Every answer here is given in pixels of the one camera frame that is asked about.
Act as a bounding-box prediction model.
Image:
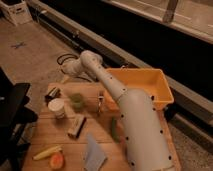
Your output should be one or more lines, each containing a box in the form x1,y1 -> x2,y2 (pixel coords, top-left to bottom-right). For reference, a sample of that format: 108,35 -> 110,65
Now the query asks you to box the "white cardboard box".
0,0 -> 32,26

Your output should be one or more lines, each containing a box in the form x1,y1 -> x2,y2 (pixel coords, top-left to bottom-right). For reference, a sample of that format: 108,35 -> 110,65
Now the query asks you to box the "black cable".
56,53 -> 93,83

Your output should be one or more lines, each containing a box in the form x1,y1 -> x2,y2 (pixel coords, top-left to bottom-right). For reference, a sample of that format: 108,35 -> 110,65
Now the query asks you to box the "metal cup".
45,87 -> 60,102

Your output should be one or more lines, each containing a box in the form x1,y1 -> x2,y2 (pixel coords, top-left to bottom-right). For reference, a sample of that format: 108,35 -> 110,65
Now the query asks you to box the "green plastic cup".
70,93 -> 84,111

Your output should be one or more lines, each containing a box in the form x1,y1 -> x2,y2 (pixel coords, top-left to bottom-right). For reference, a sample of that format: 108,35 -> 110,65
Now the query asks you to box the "yellow plastic bin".
107,68 -> 174,110

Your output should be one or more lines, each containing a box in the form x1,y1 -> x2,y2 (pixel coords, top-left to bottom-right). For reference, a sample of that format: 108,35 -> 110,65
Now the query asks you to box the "orange fruit piece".
49,152 -> 64,170

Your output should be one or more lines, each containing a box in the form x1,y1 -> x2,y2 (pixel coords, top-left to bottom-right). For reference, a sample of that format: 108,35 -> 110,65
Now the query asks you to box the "green chili pepper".
111,117 -> 120,143

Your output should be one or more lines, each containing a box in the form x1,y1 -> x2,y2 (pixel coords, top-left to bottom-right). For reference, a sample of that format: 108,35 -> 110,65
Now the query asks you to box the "white paper cup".
48,98 -> 65,118

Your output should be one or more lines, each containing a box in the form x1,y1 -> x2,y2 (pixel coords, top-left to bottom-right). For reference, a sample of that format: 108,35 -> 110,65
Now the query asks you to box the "metal fork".
97,91 -> 104,116

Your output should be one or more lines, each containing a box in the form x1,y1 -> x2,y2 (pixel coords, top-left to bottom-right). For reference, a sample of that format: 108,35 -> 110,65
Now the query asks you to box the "blue grey cloth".
83,134 -> 107,171

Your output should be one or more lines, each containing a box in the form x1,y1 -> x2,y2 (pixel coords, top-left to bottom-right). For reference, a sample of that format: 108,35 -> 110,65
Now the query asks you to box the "black chair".
0,67 -> 38,171

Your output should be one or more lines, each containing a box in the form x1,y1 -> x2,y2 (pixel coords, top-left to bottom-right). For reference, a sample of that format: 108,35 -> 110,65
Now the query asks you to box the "wooden block eraser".
67,114 -> 86,138

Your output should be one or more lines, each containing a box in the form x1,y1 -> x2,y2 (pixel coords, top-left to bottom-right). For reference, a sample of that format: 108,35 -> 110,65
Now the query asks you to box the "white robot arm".
61,50 -> 175,171

